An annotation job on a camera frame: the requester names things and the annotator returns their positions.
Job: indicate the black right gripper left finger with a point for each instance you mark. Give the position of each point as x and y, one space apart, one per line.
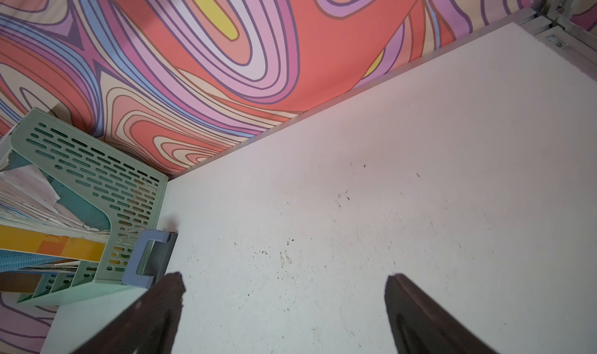
149 325

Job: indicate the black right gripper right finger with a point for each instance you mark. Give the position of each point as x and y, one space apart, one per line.
420 325

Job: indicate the grey blue hole punch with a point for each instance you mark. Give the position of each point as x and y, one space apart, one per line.
150 258

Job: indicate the green plastic file organizer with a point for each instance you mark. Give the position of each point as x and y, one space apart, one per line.
105 188

